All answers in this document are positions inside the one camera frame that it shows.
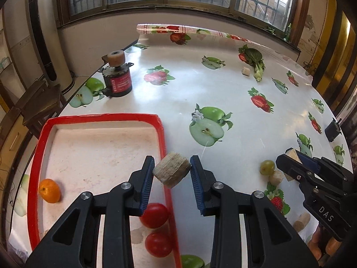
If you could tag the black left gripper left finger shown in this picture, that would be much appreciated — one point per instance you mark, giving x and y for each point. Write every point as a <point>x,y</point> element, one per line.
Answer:
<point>141,181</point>

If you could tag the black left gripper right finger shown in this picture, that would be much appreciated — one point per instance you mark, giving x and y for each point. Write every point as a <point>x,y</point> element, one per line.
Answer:
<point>202,181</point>

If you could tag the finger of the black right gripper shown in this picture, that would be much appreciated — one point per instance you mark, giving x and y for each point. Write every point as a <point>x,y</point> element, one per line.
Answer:
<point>298,171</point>
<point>308,162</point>

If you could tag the cut cork wedge piece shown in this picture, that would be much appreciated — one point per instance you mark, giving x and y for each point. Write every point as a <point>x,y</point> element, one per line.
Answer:
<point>293,156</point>

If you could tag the small cork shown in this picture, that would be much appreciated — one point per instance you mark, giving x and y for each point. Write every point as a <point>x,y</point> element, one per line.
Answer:
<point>276,178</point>

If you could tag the ridged cork cylinder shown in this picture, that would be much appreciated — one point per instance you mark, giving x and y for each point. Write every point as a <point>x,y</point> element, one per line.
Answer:
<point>172,169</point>

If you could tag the green grape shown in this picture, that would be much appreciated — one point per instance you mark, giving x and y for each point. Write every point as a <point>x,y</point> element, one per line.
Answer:
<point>267,168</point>

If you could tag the red tomato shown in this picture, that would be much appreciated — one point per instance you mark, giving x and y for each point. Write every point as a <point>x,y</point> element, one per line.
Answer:
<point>155,216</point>
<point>158,244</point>

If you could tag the small mandarin orange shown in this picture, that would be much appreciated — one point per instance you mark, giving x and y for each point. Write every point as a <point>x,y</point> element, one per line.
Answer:
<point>49,190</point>

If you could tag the small cork cylinder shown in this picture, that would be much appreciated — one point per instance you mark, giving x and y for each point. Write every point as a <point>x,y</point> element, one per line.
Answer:
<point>301,222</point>

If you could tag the person's right hand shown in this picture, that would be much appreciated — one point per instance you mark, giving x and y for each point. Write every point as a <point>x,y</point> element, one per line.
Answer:
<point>323,245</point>

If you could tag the black cylinder device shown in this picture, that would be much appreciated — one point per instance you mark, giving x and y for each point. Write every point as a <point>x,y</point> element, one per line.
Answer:
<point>332,131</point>

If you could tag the red rimmed white tray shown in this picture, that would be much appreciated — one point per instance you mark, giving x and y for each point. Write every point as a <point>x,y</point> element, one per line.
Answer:
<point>91,158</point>

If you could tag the red labelled black motor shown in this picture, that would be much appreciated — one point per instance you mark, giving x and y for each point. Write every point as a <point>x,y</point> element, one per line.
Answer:
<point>117,80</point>

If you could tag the tiny cork by vegetable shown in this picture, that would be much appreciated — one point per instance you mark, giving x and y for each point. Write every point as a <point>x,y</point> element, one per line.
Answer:
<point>245,71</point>

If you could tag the green leafy vegetable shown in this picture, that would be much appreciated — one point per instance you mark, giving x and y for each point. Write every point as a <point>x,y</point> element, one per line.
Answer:
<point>254,58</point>

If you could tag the green bottle on windowsill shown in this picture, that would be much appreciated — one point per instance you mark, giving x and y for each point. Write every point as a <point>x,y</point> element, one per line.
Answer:
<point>287,32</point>

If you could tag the cork on motor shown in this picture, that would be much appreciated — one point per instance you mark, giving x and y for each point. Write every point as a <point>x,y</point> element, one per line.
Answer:
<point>116,58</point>

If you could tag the wooden stool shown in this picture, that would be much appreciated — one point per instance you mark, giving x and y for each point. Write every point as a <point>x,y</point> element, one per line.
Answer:
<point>38,104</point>

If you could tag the wooden tv cabinet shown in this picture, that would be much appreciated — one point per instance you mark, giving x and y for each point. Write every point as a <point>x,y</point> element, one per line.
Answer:
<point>13,137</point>

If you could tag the white tower air conditioner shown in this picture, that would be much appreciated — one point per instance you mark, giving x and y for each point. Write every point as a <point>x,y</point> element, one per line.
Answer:
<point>46,43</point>

